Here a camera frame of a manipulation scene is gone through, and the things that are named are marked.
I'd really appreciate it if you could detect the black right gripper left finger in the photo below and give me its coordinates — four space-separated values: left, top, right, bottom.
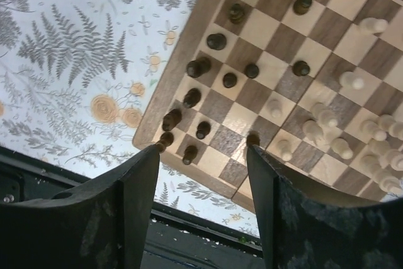
1 145 160 268

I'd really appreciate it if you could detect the dark chess pawn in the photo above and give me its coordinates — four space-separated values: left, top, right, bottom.
182 145 198 165
244 64 259 79
222 72 237 88

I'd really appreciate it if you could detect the dark chess bishop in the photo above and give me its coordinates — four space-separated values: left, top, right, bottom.
183 88 202 108

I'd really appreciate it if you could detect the white chess pawn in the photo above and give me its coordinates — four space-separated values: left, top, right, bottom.
267 99 283 118

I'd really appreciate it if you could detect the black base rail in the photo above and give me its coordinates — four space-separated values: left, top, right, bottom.
1 148 264 268

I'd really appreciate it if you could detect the dark chess knight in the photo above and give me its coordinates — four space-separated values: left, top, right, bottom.
162 108 182 132

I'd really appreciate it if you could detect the wooden chess board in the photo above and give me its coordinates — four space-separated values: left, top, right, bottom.
133 0 402 210

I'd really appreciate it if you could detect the floral table mat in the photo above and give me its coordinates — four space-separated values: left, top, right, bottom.
0 0 262 238

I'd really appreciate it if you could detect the dark chess king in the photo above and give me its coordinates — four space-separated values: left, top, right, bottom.
186 57 212 78

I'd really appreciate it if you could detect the dark chess rook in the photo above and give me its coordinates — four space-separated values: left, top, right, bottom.
206 33 227 50
155 132 174 153

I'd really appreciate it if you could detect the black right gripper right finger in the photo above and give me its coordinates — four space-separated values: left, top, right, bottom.
246 145 402 268

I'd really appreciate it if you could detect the dark chess piece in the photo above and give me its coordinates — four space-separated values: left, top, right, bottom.
246 132 260 146

